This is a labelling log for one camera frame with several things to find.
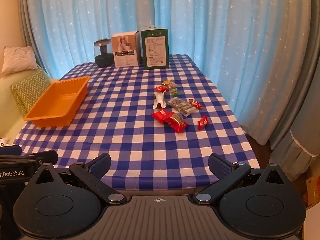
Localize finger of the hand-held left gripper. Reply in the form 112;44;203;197
0;151;58;167
0;145;22;156

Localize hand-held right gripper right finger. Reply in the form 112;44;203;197
194;153;293;204

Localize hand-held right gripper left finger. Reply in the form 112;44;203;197
31;152;128;205

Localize small red snack packet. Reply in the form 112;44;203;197
197;115;209;131

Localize orange plastic tray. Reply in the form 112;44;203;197
23;76;91;128

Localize red cookie-print snack packet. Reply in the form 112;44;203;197
164;114;188;134

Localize dark red foil candy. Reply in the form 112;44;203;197
188;98;204;109

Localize grey clear snack packet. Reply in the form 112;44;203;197
167;97;197;117

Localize white snack packet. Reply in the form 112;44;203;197
152;91;167;110

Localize blue white checkered tablecloth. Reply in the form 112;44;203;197
12;54;260;198

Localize pale green sofa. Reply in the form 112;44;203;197
0;62;60;142

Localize green zigzag cushion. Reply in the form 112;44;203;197
10;69;60;112

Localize white cushion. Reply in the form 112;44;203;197
1;46;38;75

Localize brown cardboard box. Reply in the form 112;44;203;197
301;175;320;208

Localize grey curtain with lace trim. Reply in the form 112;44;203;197
269;0;320;207

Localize dark glass humidifier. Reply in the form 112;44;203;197
94;38;114;67

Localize white cardboard box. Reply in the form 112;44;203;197
111;31;141;67

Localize green cardboard box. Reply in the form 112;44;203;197
140;25;170;70

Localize blue star-print curtain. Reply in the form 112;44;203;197
25;0;313;145

